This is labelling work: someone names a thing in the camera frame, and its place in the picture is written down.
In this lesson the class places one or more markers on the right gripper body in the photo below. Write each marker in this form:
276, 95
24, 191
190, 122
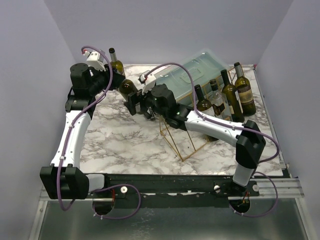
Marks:
133, 102

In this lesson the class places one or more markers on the dark metal bar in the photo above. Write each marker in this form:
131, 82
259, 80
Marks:
151, 114

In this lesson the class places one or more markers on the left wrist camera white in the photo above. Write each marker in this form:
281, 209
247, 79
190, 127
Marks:
95, 60

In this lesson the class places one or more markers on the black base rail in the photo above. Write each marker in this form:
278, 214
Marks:
171, 191

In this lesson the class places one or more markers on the gold wire wine rack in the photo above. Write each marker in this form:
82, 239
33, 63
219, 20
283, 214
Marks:
186, 144

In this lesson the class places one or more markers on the clear plastic storage box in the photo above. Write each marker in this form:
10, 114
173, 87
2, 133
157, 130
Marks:
202, 66

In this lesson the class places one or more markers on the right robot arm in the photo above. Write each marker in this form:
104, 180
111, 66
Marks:
246, 138

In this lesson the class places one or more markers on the clear square glass bottle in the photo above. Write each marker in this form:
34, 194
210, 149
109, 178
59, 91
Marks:
219, 102

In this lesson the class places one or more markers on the green wine bottle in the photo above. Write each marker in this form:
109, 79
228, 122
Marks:
244, 91
127, 87
233, 98
203, 105
117, 65

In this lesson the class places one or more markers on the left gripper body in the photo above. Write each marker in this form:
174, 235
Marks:
100, 79

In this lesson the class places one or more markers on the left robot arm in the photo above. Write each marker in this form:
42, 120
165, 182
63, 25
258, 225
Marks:
63, 179

